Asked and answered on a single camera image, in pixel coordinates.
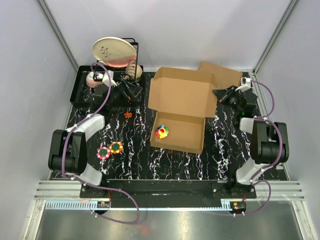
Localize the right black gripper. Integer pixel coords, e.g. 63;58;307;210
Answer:
212;85;243;114

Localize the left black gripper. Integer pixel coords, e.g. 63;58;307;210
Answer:
106;79;142;110

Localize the brown cardboard box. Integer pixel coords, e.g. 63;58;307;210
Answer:
148;67;217;154
198;61;243;90

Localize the rainbow flower toy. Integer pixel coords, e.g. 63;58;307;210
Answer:
155;125;169;139

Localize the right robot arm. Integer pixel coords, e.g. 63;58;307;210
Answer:
212;85;290;199

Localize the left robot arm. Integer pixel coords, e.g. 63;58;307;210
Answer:
48;79;137;198

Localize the closed brown cardboard box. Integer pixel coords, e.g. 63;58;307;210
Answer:
198;61;243;90

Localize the small orange flower toy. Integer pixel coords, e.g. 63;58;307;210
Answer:
124;111;133;119

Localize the small cream plate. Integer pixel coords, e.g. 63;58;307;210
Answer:
124;63;143;83

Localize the small pink bowl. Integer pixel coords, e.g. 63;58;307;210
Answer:
85;71;103;89

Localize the large cream pink plate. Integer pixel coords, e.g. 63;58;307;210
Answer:
92;37;137;68

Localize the orange rimmed flower toy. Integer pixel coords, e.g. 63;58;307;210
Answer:
109;141;124;154

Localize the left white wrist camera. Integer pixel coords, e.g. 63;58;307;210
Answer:
93;71;117;87

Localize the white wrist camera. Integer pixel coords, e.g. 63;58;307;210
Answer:
93;71;117;87
236;77;252;93

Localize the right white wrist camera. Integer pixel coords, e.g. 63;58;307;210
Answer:
236;77;252;93

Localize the black wire dish rack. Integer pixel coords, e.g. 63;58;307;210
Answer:
70;37;143;111

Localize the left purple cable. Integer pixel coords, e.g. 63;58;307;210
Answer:
61;62;140;225

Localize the colourful bead bracelet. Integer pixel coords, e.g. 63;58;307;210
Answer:
96;146;111;160

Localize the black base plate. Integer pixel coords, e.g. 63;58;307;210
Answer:
79;178;257;209

